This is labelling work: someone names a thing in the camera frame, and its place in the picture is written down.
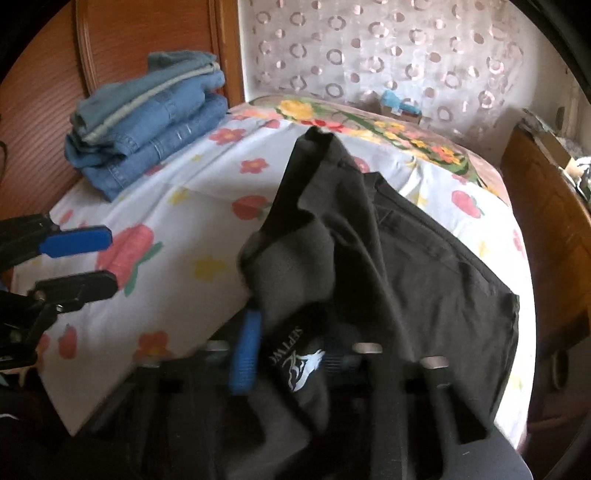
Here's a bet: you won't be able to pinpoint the black pants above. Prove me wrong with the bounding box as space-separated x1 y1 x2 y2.
221 126 521 480

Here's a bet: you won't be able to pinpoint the wooden headboard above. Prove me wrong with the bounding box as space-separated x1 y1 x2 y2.
0 0 245 287

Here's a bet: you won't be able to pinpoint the small blue white package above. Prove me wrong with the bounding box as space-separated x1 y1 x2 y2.
379 90 423 118

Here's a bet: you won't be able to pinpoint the white floral bedsheet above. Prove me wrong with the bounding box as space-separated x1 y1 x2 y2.
11 104 527 437

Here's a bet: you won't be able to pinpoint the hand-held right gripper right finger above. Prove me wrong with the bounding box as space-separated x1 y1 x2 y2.
323 342 532 480

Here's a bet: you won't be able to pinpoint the wooden side cabinet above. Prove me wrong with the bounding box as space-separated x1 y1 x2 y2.
501 124 591 444

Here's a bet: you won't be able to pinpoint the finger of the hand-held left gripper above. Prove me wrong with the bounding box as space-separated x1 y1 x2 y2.
0 271 118 370
0 213 113 269

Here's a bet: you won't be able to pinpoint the white curtain with circles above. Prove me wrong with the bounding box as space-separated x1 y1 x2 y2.
238 0 555 134

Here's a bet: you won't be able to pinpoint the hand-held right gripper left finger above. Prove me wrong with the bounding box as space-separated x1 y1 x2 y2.
69 307 264 480

